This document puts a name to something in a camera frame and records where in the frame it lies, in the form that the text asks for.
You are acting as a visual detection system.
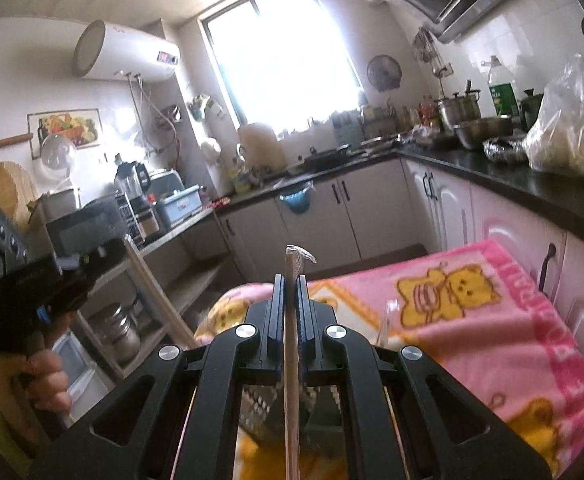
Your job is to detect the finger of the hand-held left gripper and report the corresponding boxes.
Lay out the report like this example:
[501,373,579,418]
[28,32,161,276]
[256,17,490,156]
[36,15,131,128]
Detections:
[39,239,128,320]

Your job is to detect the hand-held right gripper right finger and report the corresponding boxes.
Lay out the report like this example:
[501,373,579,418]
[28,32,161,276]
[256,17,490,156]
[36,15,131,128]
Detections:
[297,277,555,480]

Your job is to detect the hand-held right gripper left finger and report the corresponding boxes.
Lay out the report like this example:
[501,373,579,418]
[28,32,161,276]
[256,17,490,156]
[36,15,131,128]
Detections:
[29,274,287,480]

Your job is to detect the wooden chopstick pair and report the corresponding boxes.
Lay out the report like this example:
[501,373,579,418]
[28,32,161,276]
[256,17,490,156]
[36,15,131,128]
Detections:
[282,244,319,480]
[123,236,199,350]

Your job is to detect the dark perforated utensil holder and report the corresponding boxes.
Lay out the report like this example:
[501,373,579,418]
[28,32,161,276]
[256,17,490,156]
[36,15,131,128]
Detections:
[236,384,355,463]

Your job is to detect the person's left hand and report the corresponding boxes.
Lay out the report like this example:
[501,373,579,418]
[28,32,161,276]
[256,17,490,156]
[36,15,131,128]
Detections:
[0,347,73,415]

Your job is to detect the black microwave oven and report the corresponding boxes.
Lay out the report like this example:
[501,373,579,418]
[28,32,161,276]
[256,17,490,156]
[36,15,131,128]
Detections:
[45,195,134,257]

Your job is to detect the cardboard box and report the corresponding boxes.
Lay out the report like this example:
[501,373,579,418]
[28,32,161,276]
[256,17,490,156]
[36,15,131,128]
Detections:
[26,186,82,228]

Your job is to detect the steel pot on shelf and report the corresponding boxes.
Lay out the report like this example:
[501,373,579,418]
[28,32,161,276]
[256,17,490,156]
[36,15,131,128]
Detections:
[88,301,142,367]

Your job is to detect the blender with dark jug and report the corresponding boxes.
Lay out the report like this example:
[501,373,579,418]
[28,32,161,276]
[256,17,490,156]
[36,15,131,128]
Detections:
[113,154,161,242]

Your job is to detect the white shelf unit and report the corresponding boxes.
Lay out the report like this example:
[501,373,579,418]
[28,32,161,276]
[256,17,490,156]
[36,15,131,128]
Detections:
[69,207,237,381]

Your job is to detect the pale blue storage box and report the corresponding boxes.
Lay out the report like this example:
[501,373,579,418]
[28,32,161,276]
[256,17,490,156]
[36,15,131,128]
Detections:
[156,184,206,227]

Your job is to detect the white desk fan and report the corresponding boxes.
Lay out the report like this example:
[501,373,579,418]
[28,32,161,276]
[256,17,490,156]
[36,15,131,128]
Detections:
[39,132,79,179]

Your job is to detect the blue hanging bin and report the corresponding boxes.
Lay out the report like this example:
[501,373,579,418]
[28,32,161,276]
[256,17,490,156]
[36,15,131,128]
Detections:
[278,179,316,216]

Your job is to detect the framed fruit picture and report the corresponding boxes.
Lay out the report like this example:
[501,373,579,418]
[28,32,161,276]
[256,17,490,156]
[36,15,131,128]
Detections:
[26,107,101,162]

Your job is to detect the white base cabinets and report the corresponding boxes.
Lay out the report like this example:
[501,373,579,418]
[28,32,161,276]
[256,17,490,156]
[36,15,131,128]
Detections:
[214,155,584,351]

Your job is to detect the pink printed blanket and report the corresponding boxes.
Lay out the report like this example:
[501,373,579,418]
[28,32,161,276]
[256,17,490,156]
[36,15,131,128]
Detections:
[193,238,584,480]

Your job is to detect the white electric water heater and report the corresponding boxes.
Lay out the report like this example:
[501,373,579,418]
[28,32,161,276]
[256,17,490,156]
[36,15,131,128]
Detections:
[73,19,183,84]

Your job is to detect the black kitchen countertop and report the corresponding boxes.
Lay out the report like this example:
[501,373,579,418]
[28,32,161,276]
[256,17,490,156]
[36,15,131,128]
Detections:
[212,142,584,263]

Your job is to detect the steel stock pot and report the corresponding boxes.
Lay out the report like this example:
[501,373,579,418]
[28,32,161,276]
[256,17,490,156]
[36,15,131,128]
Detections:
[436,80,483,134]

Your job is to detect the steel mixing bowl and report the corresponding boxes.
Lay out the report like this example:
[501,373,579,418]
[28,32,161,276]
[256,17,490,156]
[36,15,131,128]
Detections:
[453,115,516,151]

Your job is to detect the kitchen window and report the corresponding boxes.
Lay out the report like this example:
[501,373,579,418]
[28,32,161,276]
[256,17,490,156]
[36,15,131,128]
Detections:
[198,0,363,129]

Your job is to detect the hanging kitchen tools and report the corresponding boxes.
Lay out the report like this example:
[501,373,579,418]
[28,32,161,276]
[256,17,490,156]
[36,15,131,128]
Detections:
[412,24,448,80]

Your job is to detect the clear oil bottle green label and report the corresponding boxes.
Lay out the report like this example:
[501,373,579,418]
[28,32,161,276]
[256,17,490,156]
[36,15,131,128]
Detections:
[480,55,521,119]

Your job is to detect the clear plastic bag of food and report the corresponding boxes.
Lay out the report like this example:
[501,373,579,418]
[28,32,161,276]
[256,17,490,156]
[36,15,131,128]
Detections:
[520,53,584,184]

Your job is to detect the small round wall fan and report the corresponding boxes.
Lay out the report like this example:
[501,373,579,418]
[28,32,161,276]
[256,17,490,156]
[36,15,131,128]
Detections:
[366,53,403,93]

